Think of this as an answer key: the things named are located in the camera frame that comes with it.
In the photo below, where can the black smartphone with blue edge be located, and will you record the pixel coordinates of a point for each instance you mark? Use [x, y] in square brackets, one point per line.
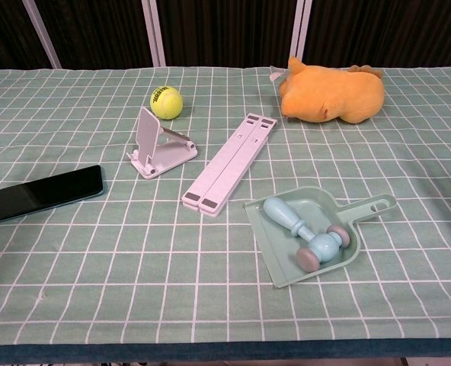
[46, 192]

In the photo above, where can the pink folded laptop stand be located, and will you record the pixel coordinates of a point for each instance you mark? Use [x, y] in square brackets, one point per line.
[229, 164]

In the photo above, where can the pink phone stand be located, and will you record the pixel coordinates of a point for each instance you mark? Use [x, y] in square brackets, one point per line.
[172, 158]

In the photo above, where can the light blue toy hammer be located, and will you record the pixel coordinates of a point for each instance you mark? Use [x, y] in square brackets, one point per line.
[282, 213]

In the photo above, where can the green plastic dustpan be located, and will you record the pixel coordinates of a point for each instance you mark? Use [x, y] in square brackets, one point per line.
[279, 244]

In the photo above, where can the yellow tennis ball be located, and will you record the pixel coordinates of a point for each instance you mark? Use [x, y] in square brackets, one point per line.
[166, 103]

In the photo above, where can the green checked tablecloth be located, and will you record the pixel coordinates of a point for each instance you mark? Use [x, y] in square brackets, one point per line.
[134, 267]

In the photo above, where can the orange plush toy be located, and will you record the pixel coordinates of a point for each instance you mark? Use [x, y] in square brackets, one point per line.
[336, 95]

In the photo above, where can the aluminium frame post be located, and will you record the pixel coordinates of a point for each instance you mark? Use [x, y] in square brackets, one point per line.
[301, 34]
[154, 34]
[42, 36]

